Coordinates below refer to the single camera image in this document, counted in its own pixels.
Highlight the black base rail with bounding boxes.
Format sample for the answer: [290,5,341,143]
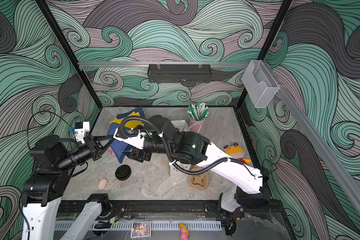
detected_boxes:
[55,199,286,220]

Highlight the brown pulp cup carrier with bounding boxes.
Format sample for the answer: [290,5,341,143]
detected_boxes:
[189,173,209,190]

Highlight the yellow plush doll red dress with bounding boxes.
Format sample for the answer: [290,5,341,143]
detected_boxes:
[224,143,252,165]

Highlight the navy blue napkin stack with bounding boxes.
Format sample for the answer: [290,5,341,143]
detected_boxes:
[113,107,145,129]

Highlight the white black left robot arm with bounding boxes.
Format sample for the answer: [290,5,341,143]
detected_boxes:
[21,122,114,240]

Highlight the white slotted cable duct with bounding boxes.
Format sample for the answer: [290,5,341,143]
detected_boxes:
[53,220,223,232]

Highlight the clear acrylic wall holder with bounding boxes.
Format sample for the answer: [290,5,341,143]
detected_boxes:
[242,60,280,109]

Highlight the yellow napkin stack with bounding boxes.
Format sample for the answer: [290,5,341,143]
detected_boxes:
[110,111,142,129]

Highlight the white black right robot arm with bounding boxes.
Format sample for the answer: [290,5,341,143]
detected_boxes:
[113,115,271,213]

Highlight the black wall shelf tray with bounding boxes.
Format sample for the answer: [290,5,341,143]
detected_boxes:
[147,65,212,83]

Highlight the aluminium wall rail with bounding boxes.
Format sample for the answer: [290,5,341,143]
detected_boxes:
[78,61,249,69]

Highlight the pink yellow small toy figure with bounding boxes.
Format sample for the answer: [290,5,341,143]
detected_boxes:
[179,223,190,240]

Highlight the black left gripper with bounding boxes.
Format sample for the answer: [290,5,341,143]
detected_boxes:
[58,134,117,172]

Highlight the green white wrapped straws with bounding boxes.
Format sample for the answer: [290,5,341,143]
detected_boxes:
[187,103,209,121]

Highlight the pink oval soap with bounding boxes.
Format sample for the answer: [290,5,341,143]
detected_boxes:
[98,179,109,191]

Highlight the white green paper takeout bag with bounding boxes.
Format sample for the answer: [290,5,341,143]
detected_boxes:
[168,119,193,177]

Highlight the colourful picture card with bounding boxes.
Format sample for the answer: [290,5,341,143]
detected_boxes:
[131,221,152,239]

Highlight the pink metal straw bucket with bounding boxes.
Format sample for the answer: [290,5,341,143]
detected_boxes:
[189,117,206,135]

